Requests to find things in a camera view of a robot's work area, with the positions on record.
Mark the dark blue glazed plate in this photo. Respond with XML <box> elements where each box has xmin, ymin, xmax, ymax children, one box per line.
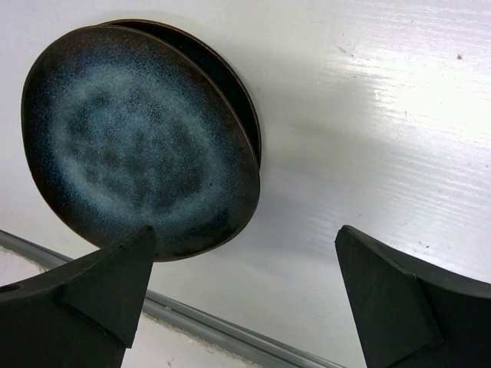
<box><xmin>102</xmin><ymin>19</ymin><xmax>262</xmax><ymax>169</ymax></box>

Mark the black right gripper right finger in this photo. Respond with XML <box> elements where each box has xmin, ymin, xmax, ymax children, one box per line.
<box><xmin>335</xmin><ymin>225</ymin><xmax>490</xmax><ymax>367</ymax></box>

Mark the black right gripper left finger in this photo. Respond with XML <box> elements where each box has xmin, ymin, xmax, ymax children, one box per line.
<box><xmin>1</xmin><ymin>226</ymin><xmax>157</xmax><ymax>367</ymax></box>

